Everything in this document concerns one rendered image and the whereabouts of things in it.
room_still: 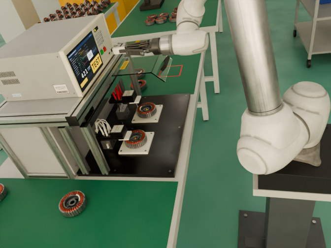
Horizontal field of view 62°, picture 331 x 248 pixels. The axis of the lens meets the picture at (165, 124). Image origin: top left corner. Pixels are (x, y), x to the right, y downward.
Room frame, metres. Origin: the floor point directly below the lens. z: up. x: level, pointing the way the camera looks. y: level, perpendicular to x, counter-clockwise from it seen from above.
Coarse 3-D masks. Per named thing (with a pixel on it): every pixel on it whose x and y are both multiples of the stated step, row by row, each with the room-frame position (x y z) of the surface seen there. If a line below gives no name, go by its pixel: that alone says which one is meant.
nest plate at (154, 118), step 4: (160, 108) 1.32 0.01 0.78; (136, 112) 1.34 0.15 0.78; (156, 112) 1.29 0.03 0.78; (160, 112) 1.28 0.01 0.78; (136, 116) 1.30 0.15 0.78; (152, 116) 1.26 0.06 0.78; (156, 116) 1.25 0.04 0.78; (132, 120) 1.27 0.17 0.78; (136, 120) 1.26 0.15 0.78; (140, 120) 1.25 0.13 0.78; (144, 120) 1.24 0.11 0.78; (148, 120) 1.23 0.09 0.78; (152, 120) 1.22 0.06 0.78; (156, 120) 1.22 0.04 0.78
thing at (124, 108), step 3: (126, 105) 1.37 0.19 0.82; (123, 108) 1.34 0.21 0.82; (126, 108) 1.35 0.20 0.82; (117, 111) 1.33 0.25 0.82; (120, 111) 1.32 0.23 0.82; (123, 111) 1.31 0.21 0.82; (126, 111) 1.34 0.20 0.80; (129, 111) 1.37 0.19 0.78; (117, 114) 1.32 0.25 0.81; (120, 114) 1.32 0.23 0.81; (123, 114) 1.31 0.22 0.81; (126, 114) 1.33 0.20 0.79; (117, 117) 1.32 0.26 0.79; (120, 117) 1.32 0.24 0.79; (123, 117) 1.31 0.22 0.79; (126, 117) 1.32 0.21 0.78
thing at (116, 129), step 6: (114, 126) 1.12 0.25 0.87; (120, 126) 1.11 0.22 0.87; (114, 132) 1.07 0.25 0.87; (120, 132) 1.06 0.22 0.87; (126, 132) 1.10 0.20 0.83; (96, 138) 1.10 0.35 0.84; (102, 138) 1.09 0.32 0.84; (108, 138) 1.08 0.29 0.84; (114, 138) 1.07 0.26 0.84; (120, 138) 1.06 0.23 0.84; (126, 138) 1.06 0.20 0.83
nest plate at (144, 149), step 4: (148, 132) 1.13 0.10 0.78; (152, 132) 1.12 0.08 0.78; (148, 136) 1.10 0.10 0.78; (152, 136) 1.09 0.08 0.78; (148, 140) 1.06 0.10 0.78; (124, 144) 1.08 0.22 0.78; (148, 144) 1.04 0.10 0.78; (120, 148) 1.06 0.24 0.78; (124, 148) 1.05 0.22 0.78; (128, 148) 1.04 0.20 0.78; (136, 148) 1.03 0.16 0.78; (140, 148) 1.02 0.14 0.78; (144, 148) 1.01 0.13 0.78; (148, 148) 1.01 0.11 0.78; (120, 152) 1.03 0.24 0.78; (124, 152) 1.02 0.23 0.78; (128, 152) 1.01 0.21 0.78; (132, 152) 1.01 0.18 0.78; (136, 152) 1.00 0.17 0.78; (140, 152) 0.99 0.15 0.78; (144, 152) 0.99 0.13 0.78
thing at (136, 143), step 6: (132, 132) 1.11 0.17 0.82; (138, 132) 1.10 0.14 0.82; (144, 132) 1.09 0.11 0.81; (132, 138) 1.08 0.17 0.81; (138, 138) 1.07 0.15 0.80; (144, 138) 1.05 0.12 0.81; (126, 144) 1.05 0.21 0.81; (132, 144) 1.02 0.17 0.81; (138, 144) 1.02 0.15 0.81; (144, 144) 1.04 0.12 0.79
